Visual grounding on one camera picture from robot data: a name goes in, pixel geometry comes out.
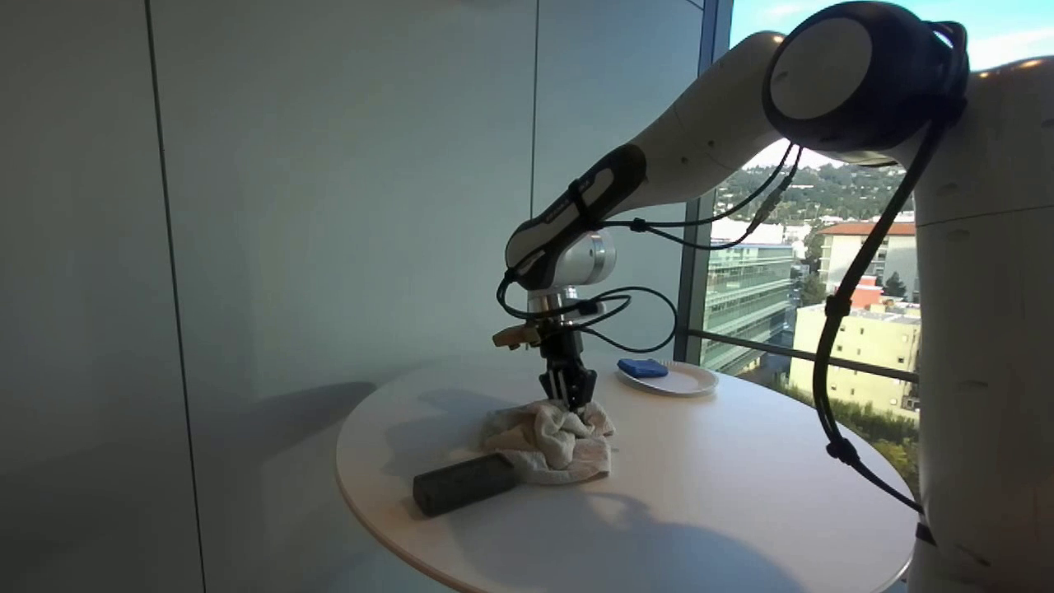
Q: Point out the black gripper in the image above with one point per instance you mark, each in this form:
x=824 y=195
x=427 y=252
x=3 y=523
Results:
x=563 y=375

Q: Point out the white towel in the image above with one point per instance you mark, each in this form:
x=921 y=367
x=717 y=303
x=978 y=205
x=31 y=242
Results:
x=551 y=445

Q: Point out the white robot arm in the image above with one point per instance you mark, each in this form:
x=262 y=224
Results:
x=869 y=83

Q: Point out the blue object on plate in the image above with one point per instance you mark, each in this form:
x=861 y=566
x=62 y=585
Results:
x=643 y=367

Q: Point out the white plate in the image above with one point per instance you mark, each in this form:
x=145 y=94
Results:
x=681 y=381

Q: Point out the dark grey rectangular block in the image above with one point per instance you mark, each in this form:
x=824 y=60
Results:
x=464 y=483

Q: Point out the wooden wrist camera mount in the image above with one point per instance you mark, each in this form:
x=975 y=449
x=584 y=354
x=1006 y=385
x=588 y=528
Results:
x=522 y=334

